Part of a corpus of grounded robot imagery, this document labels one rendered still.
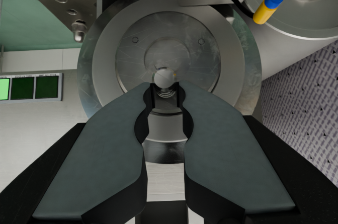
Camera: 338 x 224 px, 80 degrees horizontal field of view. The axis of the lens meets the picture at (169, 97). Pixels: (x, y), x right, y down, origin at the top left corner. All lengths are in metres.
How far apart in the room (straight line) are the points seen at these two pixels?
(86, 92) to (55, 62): 3.27
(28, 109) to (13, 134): 0.07
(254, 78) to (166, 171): 0.36
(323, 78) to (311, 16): 0.10
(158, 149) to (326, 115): 0.20
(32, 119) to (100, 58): 0.44
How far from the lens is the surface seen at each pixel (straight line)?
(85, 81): 0.17
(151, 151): 0.16
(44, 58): 3.55
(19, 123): 0.61
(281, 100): 0.37
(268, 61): 0.24
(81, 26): 0.57
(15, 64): 3.77
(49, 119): 0.57
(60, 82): 0.56
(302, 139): 0.33
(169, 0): 0.18
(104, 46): 0.17
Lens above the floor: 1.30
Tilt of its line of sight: 9 degrees down
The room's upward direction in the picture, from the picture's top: 178 degrees clockwise
